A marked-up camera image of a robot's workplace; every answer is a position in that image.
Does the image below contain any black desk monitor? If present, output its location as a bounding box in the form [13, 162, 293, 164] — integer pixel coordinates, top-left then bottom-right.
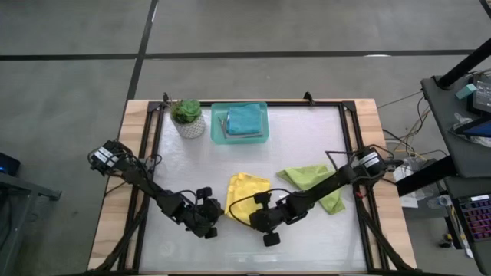
[466, 74, 491, 116]

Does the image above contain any lime green microfiber towel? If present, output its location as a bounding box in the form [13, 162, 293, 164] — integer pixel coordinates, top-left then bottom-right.
[276, 164, 346, 215]

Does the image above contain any teal microfiber towel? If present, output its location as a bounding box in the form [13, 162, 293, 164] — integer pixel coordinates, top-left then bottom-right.
[226, 102, 264, 136]

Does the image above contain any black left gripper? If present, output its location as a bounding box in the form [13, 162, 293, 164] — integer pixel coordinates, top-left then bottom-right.
[182, 195, 226, 240]

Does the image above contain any keyboard with colourful keys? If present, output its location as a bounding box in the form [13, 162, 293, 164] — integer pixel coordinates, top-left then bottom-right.
[452, 193, 491, 243]

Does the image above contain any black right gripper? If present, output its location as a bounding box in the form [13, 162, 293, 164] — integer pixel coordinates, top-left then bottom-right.
[249, 191, 298, 235]

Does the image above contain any grey metal desk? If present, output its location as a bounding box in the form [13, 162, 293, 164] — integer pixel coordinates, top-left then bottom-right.
[0, 171, 62, 202]

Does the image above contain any yellow microfiber towel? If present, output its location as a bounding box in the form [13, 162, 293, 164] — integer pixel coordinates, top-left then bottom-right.
[224, 172, 272, 225]

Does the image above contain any black metal support beam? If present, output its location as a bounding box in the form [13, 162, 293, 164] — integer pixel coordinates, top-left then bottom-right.
[394, 155, 457, 197]

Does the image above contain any grey side desk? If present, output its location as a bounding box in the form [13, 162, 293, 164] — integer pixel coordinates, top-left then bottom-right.
[420, 74, 491, 179]

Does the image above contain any black device with blue light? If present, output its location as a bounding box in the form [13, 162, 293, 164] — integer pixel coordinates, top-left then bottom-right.
[0, 152, 21, 177]

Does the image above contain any clear plastic bottle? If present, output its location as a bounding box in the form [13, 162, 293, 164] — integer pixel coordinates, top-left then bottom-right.
[427, 194, 453, 210]

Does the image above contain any black metal pole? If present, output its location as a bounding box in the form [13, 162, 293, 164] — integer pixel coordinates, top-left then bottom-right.
[437, 37, 491, 90]

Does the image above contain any white triangle-patterned plant pot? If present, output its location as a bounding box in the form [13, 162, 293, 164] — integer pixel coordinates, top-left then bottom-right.
[171, 113, 206, 140]

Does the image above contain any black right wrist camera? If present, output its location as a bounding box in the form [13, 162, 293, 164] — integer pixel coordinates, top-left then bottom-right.
[262, 232, 282, 248]

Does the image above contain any small teal block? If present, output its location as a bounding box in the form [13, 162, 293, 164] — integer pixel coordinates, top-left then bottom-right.
[454, 83, 478, 101]

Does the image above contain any teal translucent plastic bin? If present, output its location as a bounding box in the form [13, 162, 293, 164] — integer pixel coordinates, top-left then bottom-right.
[209, 100, 271, 146]

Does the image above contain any green artificial succulent plant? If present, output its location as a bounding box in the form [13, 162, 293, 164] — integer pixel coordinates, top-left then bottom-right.
[170, 98, 203, 125]

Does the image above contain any black tablet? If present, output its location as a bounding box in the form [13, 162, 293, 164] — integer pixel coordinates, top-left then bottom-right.
[454, 117, 491, 139]

